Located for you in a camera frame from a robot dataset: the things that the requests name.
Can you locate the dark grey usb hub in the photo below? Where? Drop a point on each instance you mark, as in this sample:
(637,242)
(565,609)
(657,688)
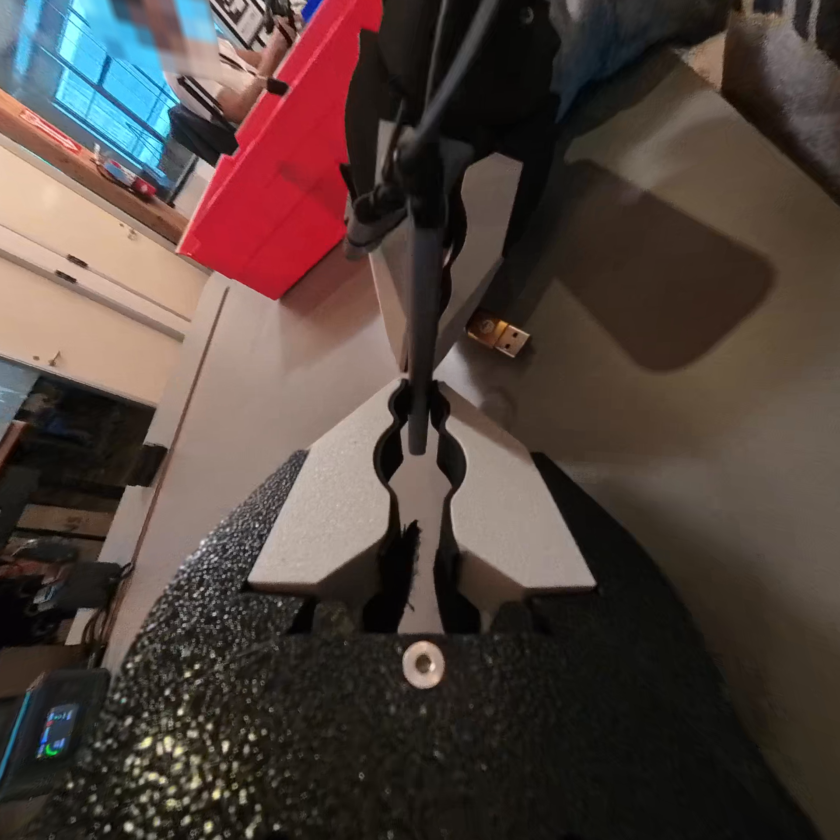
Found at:
(423,328)

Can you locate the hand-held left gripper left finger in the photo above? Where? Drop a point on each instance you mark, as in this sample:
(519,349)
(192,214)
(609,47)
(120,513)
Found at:
(315,518)

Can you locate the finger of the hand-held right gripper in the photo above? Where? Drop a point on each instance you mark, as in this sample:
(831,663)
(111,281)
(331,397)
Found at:
(489,216)
(390,282)

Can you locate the blue-lit window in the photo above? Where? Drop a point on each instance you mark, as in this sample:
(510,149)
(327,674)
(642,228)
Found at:
(85,85)

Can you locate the gold usb plug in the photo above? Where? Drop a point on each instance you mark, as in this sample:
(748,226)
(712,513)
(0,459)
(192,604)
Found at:
(508,338)

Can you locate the white printed tag board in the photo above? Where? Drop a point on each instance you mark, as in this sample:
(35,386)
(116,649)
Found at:
(239,19)

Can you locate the red plastic bin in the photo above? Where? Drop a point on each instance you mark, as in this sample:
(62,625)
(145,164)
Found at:
(275,197)

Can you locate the white hinged door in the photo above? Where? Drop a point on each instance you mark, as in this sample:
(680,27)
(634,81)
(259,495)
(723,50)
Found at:
(98,223)

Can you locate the glass partition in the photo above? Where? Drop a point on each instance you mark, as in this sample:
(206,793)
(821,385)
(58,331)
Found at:
(65,426)

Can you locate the person's right forearm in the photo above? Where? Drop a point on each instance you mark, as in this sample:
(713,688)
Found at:
(623,46)

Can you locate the small black box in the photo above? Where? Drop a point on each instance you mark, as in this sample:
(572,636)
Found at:
(145,464)

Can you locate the red wall sign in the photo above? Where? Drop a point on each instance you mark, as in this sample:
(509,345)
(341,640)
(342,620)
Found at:
(49,130)

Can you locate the black device with colour screen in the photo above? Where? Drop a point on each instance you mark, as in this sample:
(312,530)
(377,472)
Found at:
(59,728)

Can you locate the wooden beam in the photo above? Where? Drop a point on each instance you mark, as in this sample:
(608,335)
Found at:
(161,216)

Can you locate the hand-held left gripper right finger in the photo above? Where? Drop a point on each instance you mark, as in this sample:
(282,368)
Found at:
(525,525)

